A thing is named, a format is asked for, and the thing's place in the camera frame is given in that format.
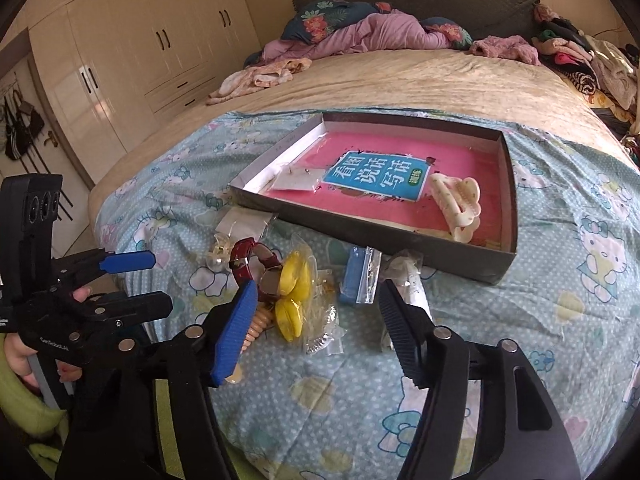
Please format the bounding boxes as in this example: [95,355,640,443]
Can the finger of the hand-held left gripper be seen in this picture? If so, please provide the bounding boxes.
[52,250,157,287]
[79,289,174,331]

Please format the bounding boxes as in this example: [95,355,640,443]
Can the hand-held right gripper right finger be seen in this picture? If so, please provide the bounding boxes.
[377,281,583,480]

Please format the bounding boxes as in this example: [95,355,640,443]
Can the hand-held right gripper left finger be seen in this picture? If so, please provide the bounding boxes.
[55,279,259,480]

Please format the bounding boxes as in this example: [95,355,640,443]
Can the orange spiral hair tie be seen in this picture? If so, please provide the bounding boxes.
[225,308,276,386]

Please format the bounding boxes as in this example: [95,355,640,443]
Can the clear bag with cream clips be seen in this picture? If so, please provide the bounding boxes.
[381,255,434,353]

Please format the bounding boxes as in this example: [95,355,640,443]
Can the pearl earrings clear bag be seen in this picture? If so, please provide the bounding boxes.
[206,239,237,274]

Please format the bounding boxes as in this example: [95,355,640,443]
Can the yellow hair clips bag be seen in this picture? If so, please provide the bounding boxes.
[270,233,347,356]

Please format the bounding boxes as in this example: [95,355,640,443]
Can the blue zip bag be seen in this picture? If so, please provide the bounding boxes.
[338,245,383,307]

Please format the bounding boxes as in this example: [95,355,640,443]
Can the grey cardboard box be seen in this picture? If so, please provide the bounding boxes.
[229,111,519,286]

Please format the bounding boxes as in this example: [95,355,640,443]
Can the clear bag with white card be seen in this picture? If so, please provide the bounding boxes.
[219,207,279,242]

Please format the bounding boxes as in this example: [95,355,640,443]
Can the person's left forearm green sleeve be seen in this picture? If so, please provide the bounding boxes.
[0,345,76,466]

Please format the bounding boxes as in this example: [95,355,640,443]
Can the person's left hand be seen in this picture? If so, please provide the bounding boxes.
[0,287,93,392]

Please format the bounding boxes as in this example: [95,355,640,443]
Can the pink book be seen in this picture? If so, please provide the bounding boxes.
[270,131,504,249]

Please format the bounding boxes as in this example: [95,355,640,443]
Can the cream hair claw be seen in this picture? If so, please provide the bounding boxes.
[424,172,482,244]

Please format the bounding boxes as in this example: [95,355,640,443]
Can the cartoon printed blue blanket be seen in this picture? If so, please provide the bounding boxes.
[95,106,640,480]

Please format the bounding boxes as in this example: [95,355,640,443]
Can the white earring card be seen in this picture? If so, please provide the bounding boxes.
[269,165,329,194]

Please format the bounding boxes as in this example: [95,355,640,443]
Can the cream wardrobe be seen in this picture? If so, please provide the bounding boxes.
[27,0,261,187]

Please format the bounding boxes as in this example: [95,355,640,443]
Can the cream pink clothes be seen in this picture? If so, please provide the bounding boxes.
[207,57,314,106]

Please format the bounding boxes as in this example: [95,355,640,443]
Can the beige bedspread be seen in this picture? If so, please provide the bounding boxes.
[87,47,626,221]

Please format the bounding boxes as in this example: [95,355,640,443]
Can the dusty pink garment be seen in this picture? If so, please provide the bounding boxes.
[470,35,542,66]

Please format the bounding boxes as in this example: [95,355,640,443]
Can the purple garment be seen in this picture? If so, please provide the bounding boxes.
[244,12,452,69]

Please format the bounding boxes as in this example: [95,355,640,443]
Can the floral pillow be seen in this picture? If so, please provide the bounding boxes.
[280,0,474,52]

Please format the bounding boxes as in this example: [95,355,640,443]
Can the pile of mixed clothes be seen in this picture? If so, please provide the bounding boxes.
[532,4,640,171]

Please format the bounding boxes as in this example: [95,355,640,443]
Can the grey headboard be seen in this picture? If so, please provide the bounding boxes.
[291,0,541,42]

